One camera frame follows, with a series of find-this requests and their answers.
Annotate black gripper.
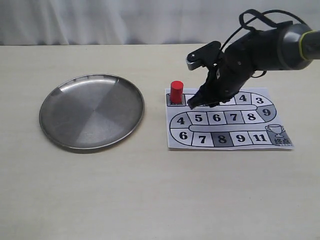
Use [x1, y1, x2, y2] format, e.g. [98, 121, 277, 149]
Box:
[187, 29, 283, 110]

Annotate red cylinder game piece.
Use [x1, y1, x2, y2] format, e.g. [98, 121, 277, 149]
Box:
[169, 80, 184, 104]

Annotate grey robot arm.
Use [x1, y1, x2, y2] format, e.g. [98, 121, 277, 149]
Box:
[186, 23, 320, 109]

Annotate paper game board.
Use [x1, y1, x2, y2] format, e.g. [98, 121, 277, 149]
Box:
[165, 87, 294, 150]

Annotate round steel plate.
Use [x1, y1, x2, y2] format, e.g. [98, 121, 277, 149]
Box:
[38, 73, 145, 153]

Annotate white curtain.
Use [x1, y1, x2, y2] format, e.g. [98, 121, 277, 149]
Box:
[0, 0, 320, 46]

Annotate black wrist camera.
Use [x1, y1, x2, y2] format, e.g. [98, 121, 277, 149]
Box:
[186, 41, 222, 71]

